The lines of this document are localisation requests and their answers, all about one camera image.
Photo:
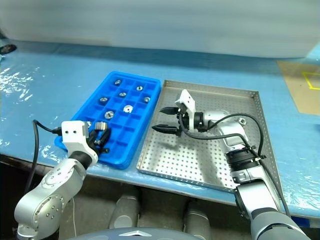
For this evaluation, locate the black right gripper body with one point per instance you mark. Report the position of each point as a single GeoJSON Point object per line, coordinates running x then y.
{"type": "Point", "coordinates": [183, 121]}

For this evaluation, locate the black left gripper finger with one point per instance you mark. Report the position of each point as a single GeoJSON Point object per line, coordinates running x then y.
{"type": "Point", "coordinates": [106, 137]}
{"type": "Point", "coordinates": [92, 135]}

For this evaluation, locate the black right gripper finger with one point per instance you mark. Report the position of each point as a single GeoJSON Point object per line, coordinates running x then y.
{"type": "Point", "coordinates": [170, 111]}
{"type": "Point", "coordinates": [166, 129]}

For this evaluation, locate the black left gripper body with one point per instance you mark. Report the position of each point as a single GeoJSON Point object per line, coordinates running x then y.
{"type": "Point", "coordinates": [100, 150]}

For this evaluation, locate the steel nut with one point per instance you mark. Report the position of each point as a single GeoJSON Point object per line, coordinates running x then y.
{"type": "Point", "coordinates": [100, 125]}

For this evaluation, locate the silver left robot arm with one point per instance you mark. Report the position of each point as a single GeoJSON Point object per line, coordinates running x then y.
{"type": "Point", "coordinates": [50, 190]}

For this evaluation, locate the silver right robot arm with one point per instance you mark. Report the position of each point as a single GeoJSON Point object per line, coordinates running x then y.
{"type": "Point", "coordinates": [260, 200]}

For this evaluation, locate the blue compartment tray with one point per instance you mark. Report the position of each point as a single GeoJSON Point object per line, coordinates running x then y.
{"type": "Point", "coordinates": [122, 145]}

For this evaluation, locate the perforated metal tray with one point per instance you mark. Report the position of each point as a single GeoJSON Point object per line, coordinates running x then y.
{"type": "Point", "coordinates": [175, 160]}

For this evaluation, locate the grey rounded shape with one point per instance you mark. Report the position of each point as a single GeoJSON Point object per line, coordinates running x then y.
{"type": "Point", "coordinates": [197, 217]}
{"type": "Point", "coordinates": [124, 212]}

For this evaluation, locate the dark grey robot torso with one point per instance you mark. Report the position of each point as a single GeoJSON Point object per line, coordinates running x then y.
{"type": "Point", "coordinates": [112, 235]}

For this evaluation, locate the white foam backdrop sheet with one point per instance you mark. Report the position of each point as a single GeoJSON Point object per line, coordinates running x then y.
{"type": "Point", "coordinates": [150, 25]}

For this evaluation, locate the brown mat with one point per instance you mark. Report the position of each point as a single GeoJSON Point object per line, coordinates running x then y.
{"type": "Point", "coordinates": [295, 95]}

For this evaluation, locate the small black oval object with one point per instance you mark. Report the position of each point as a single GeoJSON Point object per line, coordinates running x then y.
{"type": "Point", "coordinates": [7, 48]}

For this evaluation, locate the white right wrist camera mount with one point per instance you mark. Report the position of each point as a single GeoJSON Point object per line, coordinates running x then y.
{"type": "Point", "coordinates": [186, 100]}

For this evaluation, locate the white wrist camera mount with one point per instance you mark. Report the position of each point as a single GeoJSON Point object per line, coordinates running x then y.
{"type": "Point", "coordinates": [186, 100]}
{"type": "Point", "coordinates": [72, 132]}

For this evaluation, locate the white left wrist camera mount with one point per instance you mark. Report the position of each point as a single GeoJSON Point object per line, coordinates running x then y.
{"type": "Point", "coordinates": [72, 132]}

